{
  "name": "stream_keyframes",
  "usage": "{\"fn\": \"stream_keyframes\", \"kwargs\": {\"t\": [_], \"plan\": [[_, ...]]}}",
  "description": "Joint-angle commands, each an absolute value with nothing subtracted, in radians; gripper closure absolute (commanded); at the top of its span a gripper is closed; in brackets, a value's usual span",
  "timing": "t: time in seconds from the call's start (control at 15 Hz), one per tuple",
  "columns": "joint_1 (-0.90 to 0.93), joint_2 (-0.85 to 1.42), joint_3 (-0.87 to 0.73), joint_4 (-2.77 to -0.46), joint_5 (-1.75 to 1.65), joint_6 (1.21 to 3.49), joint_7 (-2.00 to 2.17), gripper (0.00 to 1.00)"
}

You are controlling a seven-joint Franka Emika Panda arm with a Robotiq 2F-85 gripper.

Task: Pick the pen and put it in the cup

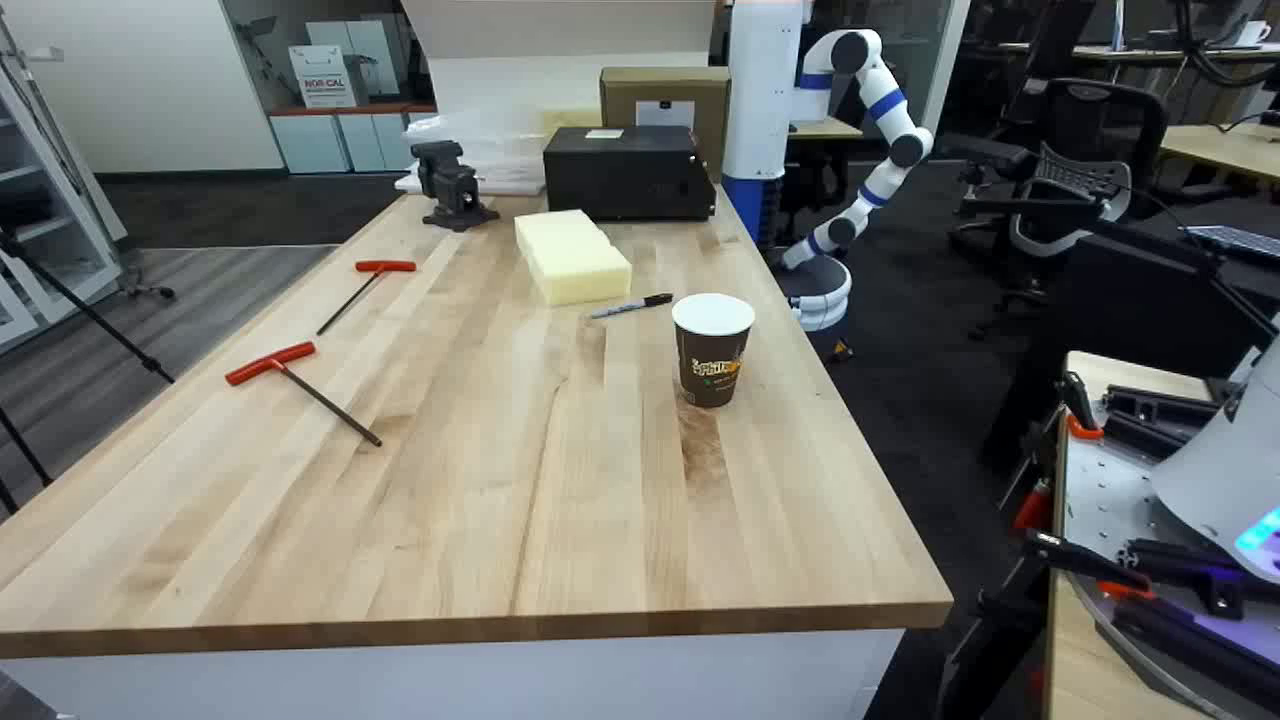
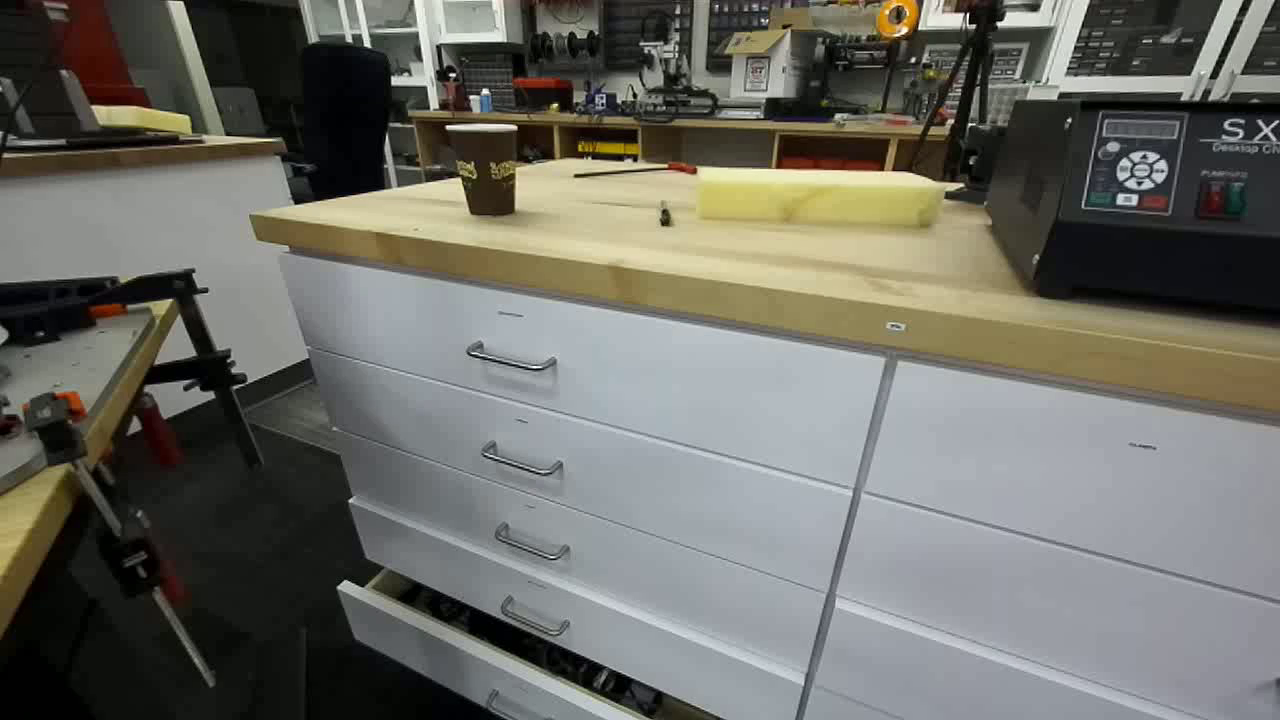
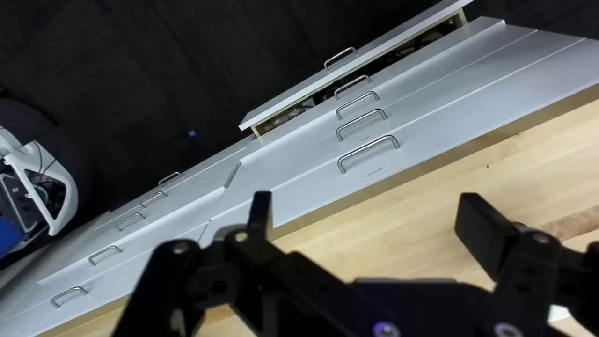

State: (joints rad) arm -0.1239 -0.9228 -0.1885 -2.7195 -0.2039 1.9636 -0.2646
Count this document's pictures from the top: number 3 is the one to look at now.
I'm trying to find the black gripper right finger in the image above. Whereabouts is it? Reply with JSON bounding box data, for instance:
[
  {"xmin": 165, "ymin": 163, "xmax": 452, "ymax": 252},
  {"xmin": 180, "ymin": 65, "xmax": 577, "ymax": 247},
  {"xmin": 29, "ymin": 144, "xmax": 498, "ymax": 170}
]
[{"xmin": 455, "ymin": 192, "xmax": 599, "ymax": 337}]

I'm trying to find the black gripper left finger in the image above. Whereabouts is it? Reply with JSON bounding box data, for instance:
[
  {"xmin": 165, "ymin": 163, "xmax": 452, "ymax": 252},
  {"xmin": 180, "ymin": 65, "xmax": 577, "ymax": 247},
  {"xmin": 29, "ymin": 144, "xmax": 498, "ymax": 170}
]
[{"xmin": 113, "ymin": 191, "xmax": 351, "ymax": 337}]

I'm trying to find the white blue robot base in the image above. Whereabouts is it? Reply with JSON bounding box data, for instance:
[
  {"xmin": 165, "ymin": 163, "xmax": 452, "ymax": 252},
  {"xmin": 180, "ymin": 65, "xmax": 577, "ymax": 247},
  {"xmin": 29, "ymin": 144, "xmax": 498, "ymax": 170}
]
[{"xmin": 0, "ymin": 127, "xmax": 79, "ymax": 256}]

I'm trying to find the white drawer cabinet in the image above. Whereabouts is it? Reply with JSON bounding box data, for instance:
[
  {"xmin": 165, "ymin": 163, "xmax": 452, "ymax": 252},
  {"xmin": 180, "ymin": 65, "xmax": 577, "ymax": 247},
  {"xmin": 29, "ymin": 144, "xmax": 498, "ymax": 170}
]
[{"xmin": 0, "ymin": 16, "xmax": 599, "ymax": 337}]

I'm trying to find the open white drawer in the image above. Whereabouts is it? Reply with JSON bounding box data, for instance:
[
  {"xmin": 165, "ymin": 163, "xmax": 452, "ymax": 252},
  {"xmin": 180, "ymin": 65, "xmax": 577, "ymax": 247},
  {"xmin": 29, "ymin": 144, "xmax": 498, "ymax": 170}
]
[{"xmin": 240, "ymin": 0, "xmax": 474, "ymax": 136}]

